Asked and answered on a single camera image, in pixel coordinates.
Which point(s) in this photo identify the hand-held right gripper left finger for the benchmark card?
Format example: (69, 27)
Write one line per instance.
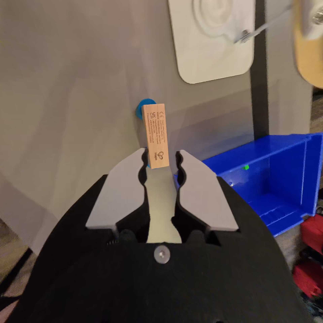
(116, 199)

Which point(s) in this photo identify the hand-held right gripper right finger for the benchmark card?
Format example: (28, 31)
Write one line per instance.
(207, 199)

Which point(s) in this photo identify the blue plastic bin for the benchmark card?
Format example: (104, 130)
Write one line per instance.
(277, 176)

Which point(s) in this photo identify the natural wooden arch block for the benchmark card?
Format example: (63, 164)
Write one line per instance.
(156, 136)

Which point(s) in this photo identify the red bag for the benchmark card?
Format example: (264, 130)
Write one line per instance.
(310, 232)

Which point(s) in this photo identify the white document stand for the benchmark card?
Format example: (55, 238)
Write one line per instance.
(201, 63)

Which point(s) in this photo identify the black table frame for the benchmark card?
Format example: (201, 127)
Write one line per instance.
(15, 272)

